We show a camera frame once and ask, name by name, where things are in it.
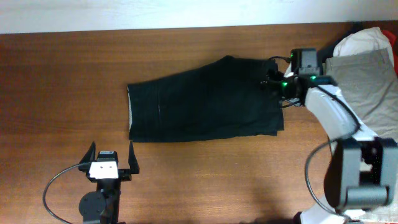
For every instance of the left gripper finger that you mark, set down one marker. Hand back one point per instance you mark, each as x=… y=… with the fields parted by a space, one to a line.
x=132 y=160
x=90 y=154

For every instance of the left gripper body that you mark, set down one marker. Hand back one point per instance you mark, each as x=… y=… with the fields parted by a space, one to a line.
x=124 y=175

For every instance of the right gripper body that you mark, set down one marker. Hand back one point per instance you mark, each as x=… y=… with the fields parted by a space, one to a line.
x=280 y=82

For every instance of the black shorts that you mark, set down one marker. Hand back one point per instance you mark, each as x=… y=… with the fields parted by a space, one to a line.
x=225 y=99

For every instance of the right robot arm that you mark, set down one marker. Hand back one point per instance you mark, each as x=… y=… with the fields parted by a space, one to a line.
x=362 y=172

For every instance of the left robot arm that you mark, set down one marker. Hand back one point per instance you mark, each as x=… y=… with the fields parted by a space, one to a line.
x=102 y=205

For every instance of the grey khaki shorts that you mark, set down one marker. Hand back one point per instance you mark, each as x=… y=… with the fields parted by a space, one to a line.
x=369 y=85

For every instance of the white garment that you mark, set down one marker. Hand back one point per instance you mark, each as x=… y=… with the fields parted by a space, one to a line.
x=363 y=41

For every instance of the red garment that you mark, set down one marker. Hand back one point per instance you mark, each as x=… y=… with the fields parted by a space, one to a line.
x=392 y=40

